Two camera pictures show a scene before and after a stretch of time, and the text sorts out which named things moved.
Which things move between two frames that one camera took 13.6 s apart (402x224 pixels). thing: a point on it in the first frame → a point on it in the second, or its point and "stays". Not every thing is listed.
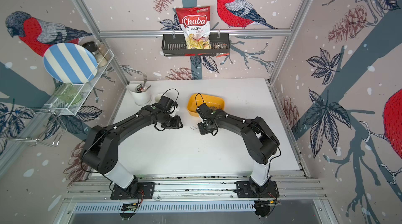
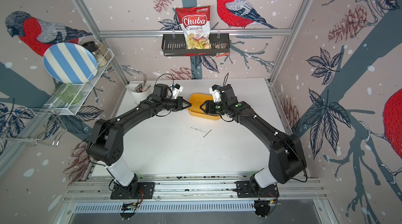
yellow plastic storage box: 196,100 stays
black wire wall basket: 175,45 stays
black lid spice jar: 92,46 stays
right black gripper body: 203,129 → 218,108
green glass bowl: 68,93 stays
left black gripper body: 170,121 → 172,104
